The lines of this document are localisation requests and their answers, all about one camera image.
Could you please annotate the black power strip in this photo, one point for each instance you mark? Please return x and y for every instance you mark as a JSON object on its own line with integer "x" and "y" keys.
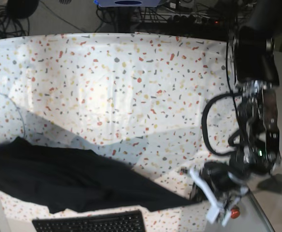
{"x": 196, "y": 19}

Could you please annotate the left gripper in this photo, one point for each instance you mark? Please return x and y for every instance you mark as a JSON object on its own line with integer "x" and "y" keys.
{"x": 226, "y": 182}

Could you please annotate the black t-shirt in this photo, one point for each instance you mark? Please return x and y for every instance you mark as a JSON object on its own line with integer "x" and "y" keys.
{"x": 75, "y": 179}

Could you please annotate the black computer keyboard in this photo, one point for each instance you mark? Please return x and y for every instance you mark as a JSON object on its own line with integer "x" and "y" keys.
{"x": 131, "y": 221}

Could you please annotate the black round floor object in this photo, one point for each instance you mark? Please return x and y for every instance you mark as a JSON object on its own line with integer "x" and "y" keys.
{"x": 21, "y": 9}

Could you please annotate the clear plastic bottle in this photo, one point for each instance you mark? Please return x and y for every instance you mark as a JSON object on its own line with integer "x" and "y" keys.
{"x": 234, "y": 211}

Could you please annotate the frosted glass panel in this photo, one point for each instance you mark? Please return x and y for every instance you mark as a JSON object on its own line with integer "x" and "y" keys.
{"x": 253, "y": 217}

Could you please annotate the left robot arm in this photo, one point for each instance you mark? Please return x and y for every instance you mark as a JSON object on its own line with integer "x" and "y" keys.
{"x": 256, "y": 142}

